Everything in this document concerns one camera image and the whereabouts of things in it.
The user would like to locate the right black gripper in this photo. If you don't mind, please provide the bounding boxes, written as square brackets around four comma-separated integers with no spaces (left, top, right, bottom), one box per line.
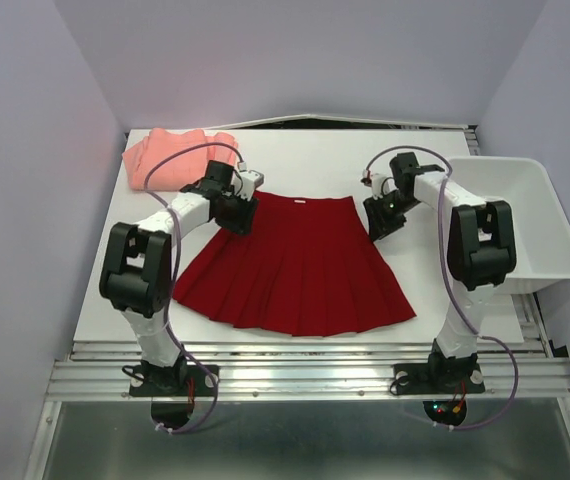
[362,190,420,242]

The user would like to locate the red skirt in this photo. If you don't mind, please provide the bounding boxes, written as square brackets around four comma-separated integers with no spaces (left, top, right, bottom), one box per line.
[173,192,416,337]

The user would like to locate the pink pleated skirt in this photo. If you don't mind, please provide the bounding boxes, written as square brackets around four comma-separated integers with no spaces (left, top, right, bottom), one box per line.
[122,127,240,192]

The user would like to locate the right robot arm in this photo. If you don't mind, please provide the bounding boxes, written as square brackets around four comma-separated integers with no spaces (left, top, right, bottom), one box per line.
[361,146,517,396]

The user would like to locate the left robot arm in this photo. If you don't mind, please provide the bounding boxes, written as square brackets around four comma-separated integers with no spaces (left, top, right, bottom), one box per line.
[99,161,264,394]

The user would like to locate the white backdrop board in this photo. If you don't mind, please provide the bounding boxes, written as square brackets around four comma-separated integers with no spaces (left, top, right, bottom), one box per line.
[207,114,473,131]

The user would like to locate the white plastic bin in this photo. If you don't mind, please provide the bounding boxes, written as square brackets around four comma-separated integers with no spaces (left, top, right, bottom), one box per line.
[450,156,570,295]

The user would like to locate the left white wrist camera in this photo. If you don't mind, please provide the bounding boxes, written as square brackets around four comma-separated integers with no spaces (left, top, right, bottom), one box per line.
[235,170,265,200]

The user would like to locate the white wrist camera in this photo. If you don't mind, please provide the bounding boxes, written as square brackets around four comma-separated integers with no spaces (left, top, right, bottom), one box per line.
[235,170,265,200]
[361,169,394,199]

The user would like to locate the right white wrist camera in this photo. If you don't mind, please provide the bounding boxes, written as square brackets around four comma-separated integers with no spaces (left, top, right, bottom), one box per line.
[361,169,394,199]

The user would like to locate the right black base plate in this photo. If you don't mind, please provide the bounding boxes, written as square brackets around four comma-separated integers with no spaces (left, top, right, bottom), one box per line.
[390,363,486,398]

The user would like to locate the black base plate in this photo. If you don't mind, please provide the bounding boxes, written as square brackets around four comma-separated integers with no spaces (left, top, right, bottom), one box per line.
[121,362,219,398]
[390,363,486,398]

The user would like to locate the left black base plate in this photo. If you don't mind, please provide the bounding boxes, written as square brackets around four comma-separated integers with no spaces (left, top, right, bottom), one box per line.
[121,362,219,398]

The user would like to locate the aluminium rail frame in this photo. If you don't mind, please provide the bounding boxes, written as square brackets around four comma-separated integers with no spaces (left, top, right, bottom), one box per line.
[24,124,570,480]

